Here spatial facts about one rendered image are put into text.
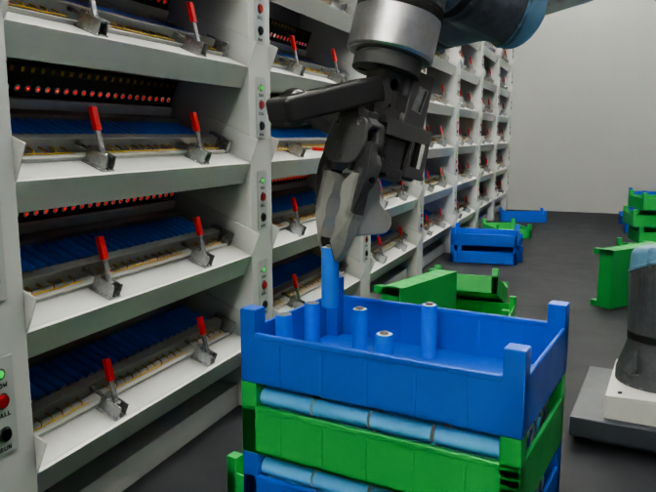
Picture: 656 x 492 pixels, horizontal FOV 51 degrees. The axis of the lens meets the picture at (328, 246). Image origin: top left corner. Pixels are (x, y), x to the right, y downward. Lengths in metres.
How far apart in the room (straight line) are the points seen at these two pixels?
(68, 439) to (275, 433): 0.41
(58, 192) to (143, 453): 0.51
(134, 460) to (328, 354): 0.63
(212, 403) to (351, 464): 0.75
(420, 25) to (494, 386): 0.35
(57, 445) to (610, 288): 1.89
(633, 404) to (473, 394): 0.78
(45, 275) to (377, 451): 0.56
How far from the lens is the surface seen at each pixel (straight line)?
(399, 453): 0.68
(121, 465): 1.22
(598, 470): 1.35
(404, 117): 0.72
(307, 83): 1.69
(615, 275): 2.49
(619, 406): 1.39
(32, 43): 0.96
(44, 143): 1.04
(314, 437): 0.72
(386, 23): 0.70
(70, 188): 0.99
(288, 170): 1.59
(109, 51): 1.07
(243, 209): 1.42
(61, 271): 1.07
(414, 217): 2.74
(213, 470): 1.27
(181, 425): 1.35
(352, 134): 0.69
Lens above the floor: 0.58
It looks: 9 degrees down
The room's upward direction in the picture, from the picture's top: straight up
